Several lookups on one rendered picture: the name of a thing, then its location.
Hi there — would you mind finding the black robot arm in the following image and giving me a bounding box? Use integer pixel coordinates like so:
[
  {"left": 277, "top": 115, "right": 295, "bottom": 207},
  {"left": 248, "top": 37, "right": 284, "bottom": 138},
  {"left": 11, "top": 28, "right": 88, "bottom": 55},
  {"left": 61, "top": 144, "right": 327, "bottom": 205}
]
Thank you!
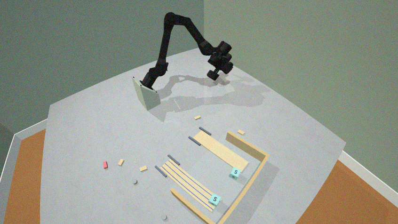
[{"left": 140, "top": 12, "right": 233, "bottom": 90}]

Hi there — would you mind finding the pale yellow flat strip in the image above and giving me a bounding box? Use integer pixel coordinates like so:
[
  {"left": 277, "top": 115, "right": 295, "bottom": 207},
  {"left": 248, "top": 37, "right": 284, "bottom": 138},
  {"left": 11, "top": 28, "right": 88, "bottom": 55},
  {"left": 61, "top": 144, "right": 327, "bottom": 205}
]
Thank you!
[{"left": 193, "top": 131, "right": 217, "bottom": 150}]

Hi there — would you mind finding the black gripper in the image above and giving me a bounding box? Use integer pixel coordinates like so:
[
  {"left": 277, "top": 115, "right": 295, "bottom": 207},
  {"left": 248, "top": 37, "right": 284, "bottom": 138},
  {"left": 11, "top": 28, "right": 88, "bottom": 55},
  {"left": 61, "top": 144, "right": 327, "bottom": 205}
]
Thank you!
[{"left": 207, "top": 53, "right": 232, "bottom": 80}]

